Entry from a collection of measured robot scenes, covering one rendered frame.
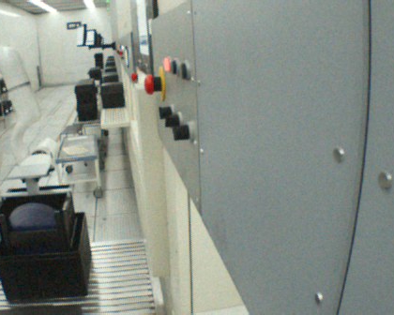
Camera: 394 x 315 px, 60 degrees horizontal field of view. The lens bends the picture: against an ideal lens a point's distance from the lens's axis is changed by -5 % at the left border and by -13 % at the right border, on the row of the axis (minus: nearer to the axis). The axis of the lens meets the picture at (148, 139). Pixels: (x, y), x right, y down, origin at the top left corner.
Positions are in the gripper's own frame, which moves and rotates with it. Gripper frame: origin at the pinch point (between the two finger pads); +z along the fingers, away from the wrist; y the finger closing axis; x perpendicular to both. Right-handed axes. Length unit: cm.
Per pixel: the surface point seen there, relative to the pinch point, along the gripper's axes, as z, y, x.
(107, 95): -294, -17, -18
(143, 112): 21.0, -35.0, 21.1
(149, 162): 21.1, -35.8, 8.3
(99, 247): -16.1, -16.9, -37.4
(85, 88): -402, 16, -22
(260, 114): 84, -39, 33
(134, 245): -16, -30, -37
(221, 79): 76, -39, 34
